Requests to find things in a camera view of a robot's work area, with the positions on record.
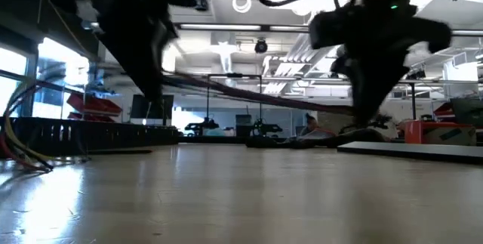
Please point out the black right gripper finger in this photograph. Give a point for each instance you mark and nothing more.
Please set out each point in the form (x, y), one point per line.
(383, 78)
(362, 93)

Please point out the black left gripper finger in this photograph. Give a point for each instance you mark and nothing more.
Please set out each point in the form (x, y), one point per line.
(143, 66)
(166, 34)

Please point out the black background robot arm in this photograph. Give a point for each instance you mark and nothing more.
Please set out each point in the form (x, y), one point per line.
(203, 125)
(268, 127)

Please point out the black monitor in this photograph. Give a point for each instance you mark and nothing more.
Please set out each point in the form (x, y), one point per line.
(137, 110)

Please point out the metal shelf rack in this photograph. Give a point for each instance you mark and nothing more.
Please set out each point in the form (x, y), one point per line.
(102, 92)

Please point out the overhead light bar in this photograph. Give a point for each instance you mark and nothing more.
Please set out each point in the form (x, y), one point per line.
(219, 27)

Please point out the person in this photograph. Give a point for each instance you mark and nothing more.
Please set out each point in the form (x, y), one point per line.
(311, 123)

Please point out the red storage bin row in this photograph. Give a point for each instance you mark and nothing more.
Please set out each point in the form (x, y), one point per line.
(87, 116)
(98, 106)

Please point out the white ceiling pipe cross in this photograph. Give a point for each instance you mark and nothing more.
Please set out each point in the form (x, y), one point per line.
(225, 53)

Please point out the orange box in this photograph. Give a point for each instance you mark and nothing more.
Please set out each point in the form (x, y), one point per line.
(419, 132)

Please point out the red chair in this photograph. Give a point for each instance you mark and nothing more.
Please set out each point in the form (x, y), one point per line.
(444, 111)

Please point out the white ceiling slat panel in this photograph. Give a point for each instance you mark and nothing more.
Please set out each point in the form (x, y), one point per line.
(294, 66)

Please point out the white hanging panel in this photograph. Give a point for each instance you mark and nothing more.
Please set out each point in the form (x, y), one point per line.
(460, 72)

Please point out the dark monitor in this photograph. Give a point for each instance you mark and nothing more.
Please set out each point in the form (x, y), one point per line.
(468, 112)

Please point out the black ceiling spotlight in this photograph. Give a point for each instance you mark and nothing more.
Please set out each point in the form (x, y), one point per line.
(260, 47)

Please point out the black computer box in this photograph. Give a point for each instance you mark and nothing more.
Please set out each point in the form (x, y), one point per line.
(243, 123)

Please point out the black station frame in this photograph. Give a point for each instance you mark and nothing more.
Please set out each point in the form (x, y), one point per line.
(234, 75)
(413, 100)

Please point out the black table frame rail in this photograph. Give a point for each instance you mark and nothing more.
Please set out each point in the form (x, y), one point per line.
(226, 139)

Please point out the window frame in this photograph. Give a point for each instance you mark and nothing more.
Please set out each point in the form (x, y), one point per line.
(32, 66)

